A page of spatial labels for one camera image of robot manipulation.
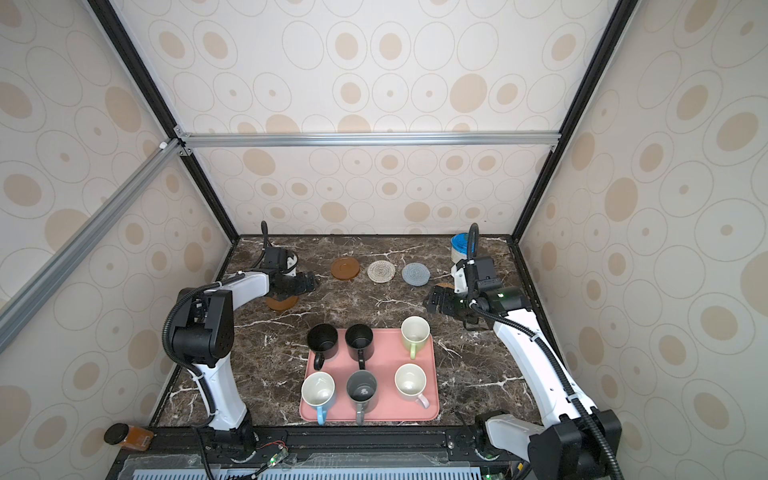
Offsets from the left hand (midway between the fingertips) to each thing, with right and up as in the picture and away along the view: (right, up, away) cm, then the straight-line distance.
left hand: (316, 279), depth 100 cm
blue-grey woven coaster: (+34, +1, +9) cm, 35 cm away
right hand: (+38, -5, -22) cm, 44 cm away
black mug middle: (+16, -17, -12) cm, 26 cm away
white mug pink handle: (+30, -27, -19) cm, 45 cm away
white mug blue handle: (+5, -29, -20) cm, 35 cm away
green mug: (+32, -14, -13) cm, 38 cm away
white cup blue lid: (+49, +11, +5) cm, 51 cm away
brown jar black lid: (-35, -35, -32) cm, 58 cm away
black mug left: (+5, -16, -15) cm, 23 cm away
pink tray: (+25, -22, -10) cm, 35 cm away
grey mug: (+17, -28, -20) cm, 38 cm away
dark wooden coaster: (-12, -9, -1) cm, 15 cm away
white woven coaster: (+22, +2, +9) cm, 23 cm away
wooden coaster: (+8, +4, +9) cm, 13 cm away
